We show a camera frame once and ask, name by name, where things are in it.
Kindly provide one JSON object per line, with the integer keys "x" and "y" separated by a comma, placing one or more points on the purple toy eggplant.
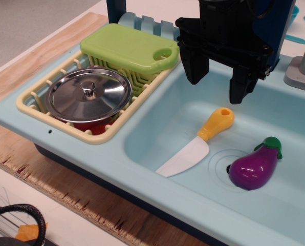
{"x": 254, "y": 170}

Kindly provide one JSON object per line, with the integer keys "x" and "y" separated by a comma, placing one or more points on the cream plastic dish rack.
{"x": 101, "y": 133}

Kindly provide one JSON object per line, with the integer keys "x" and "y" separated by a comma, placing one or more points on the red toy pot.
{"x": 83, "y": 126}

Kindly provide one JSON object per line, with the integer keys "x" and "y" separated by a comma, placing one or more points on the dark blue back panel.
{"x": 271, "y": 29}

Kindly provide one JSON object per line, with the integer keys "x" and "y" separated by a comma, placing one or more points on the orange tape piece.
{"x": 27, "y": 232}

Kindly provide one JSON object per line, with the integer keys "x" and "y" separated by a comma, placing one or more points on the silver metal pot lid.
{"x": 88, "y": 95}

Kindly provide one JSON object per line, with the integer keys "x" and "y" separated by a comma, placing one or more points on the green plastic cutting board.
{"x": 131, "y": 49}

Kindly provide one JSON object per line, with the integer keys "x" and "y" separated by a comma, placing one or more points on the wooden board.
{"x": 78, "y": 211}

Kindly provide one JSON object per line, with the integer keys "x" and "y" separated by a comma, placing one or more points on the yellow handled white toy knife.
{"x": 197, "y": 149}

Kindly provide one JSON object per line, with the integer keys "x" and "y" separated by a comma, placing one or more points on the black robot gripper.
{"x": 223, "y": 33}

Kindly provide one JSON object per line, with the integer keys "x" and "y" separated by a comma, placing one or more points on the light blue toy sink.
{"x": 163, "y": 119}

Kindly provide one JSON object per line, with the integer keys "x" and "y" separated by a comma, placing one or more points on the turquoise toy cup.
{"x": 293, "y": 15}

